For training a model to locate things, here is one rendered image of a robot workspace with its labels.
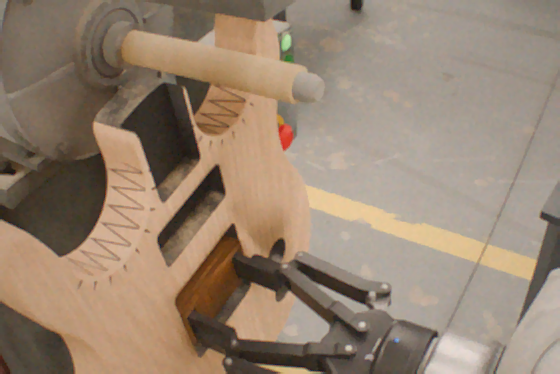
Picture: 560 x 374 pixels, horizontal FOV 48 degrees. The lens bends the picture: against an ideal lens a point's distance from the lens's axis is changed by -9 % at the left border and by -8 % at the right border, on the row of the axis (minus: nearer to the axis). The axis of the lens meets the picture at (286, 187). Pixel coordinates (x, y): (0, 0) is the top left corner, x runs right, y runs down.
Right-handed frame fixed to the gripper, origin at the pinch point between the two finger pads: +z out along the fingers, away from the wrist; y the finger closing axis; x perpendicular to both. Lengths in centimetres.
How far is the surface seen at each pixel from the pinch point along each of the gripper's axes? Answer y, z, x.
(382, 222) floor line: 113, 35, -123
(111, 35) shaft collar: 9.8, 14.7, 19.4
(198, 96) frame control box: 27.3, 22.0, -3.1
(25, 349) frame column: -6, 42, -34
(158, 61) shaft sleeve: 9.4, 9.1, 17.7
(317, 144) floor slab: 142, 75, -126
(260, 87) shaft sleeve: 9.4, -1.7, 17.5
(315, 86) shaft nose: 10.5, -6.1, 18.0
